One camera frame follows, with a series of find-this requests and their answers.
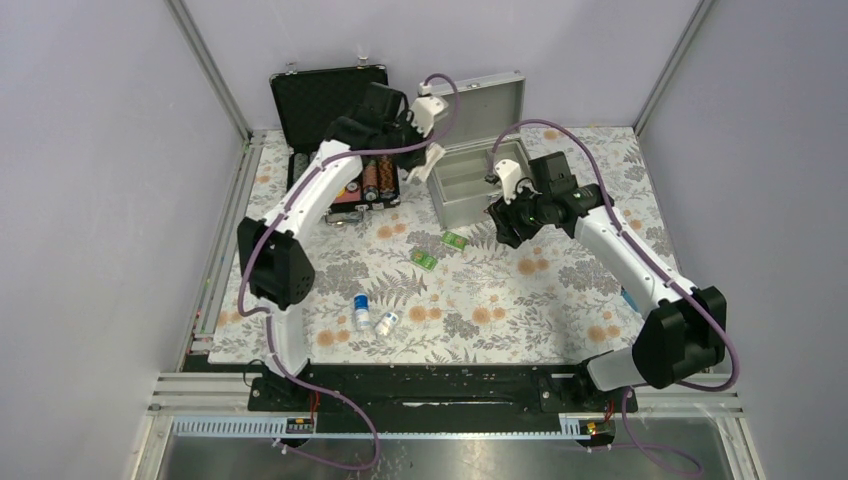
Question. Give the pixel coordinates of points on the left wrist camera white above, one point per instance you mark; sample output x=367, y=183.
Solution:
x=426, y=110

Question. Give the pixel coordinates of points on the black poker chip case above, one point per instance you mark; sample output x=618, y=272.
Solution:
x=307, y=102

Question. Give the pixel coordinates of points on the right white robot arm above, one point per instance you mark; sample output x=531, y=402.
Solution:
x=683, y=329

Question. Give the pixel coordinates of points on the floral table mat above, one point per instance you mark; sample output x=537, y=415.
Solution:
x=550, y=301

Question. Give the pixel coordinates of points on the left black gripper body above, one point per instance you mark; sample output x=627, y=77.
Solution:
x=405, y=134

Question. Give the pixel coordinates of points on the white blue pill bottle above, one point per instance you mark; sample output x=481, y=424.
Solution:
x=361, y=312

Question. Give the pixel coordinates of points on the grey metal medicine box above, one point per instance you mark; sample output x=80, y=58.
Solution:
x=488, y=105

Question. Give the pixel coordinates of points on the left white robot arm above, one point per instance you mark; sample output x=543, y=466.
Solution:
x=276, y=273

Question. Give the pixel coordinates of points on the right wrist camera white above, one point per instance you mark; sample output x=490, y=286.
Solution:
x=508, y=174

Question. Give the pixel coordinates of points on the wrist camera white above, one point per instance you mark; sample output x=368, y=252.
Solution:
x=508, y=174
x=426, y=110

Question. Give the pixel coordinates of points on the green small box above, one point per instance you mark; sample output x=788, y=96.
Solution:
x=423, y=260
x=454, y=241

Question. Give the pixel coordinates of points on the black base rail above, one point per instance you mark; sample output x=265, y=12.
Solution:
x=434, y=399

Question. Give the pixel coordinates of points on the grey plastic divider tray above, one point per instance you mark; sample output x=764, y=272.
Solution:
x=461, y=177

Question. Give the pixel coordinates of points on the small white pill bottle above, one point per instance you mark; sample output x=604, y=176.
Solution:
x=386, y=324

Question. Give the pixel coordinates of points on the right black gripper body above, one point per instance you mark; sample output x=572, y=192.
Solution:
x=527, y=213

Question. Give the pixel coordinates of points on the colourful block toy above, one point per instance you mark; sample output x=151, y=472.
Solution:
x=629, y=300

